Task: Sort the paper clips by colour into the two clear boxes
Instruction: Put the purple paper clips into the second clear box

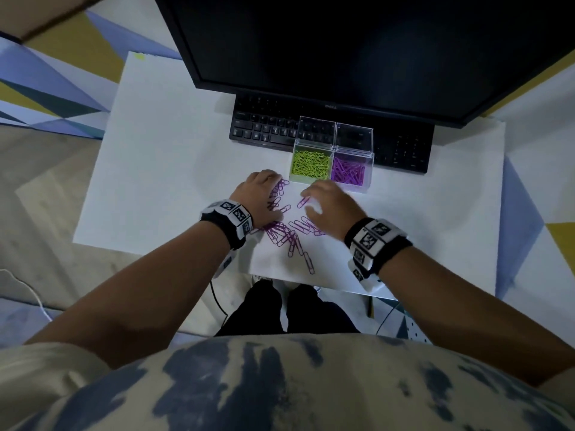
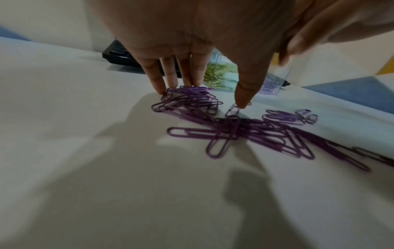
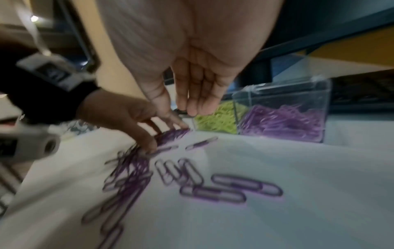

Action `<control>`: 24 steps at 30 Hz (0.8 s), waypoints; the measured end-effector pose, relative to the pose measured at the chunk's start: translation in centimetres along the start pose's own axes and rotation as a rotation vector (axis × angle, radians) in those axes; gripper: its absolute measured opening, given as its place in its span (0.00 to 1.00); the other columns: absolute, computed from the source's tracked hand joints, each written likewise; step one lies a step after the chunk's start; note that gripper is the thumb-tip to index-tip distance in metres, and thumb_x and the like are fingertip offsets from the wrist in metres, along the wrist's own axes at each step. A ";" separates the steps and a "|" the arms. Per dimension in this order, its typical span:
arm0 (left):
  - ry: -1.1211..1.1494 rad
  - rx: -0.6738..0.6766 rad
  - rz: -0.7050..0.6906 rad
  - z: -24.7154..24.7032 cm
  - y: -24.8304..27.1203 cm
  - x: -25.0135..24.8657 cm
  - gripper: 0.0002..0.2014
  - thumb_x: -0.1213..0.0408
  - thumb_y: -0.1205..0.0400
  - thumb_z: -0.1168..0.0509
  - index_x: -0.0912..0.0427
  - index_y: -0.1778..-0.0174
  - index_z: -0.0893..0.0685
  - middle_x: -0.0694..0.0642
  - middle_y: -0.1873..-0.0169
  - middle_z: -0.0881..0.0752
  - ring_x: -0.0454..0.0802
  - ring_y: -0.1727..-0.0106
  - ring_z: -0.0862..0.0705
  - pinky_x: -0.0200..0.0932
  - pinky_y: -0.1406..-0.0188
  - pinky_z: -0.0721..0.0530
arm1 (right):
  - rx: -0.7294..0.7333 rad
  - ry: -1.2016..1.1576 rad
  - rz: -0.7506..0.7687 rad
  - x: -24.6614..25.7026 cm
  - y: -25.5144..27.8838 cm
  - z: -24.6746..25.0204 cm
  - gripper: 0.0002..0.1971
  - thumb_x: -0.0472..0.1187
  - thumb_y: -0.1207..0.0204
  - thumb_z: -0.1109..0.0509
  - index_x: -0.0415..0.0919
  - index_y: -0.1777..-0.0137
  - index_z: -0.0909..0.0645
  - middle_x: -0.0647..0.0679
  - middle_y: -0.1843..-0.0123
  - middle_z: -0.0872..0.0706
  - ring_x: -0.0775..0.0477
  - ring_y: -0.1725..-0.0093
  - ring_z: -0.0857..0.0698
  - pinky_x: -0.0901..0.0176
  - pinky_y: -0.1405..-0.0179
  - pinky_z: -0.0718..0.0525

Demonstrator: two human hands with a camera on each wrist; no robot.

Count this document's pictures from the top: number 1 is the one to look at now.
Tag person's left hand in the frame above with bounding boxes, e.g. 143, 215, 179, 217
229, 169, 285, 229

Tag person's right hand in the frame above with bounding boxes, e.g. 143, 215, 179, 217
299, 179, 368, 242

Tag small heap of purple clips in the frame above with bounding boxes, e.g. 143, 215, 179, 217
331, 156, 367, 187

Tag heap of purple paper clips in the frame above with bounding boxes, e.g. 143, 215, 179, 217
262, 177, 326, 275

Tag heap of green paper clips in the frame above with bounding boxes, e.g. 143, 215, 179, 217
292, 150, 332, 179

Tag transparent box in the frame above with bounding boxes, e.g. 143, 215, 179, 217
289, 115, 337, 184
330, 122, 375, 193

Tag person's right forearm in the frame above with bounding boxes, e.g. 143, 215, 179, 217
379, 246, 575, 387

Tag person's left forearm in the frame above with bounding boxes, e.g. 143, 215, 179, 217
25, 221, 231, 371

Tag person's black trousers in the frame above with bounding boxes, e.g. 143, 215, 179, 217
214, 280, 362, 337

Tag person's tie-dye shirt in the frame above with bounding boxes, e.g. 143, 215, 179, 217
0, 332, 575, 431

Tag black keyboard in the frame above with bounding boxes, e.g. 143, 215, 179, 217
229, 93, 435, 175

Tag black computer monitor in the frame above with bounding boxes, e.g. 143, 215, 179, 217
152, 0, 575, 129

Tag brown wooden board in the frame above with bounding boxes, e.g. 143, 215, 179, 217
0, 0, 111, 43

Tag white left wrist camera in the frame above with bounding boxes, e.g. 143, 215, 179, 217
213, 251, 237, 279

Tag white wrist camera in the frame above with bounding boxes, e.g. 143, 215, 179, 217
348, 260, 383, 292
213, 251, 237, 279

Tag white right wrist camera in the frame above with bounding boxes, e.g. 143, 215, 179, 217
348, 260, 383, 292

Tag black left camera cable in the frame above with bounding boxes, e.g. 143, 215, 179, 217
210, 280, 229, 319

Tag black camera cable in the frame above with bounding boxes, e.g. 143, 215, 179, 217
376, 302, 401, 335
210, 280, 229, 319

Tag black right camera cable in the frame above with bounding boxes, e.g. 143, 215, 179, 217
376, 302, 401, 335

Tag white cable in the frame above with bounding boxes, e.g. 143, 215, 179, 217
0, 269, 53, 324

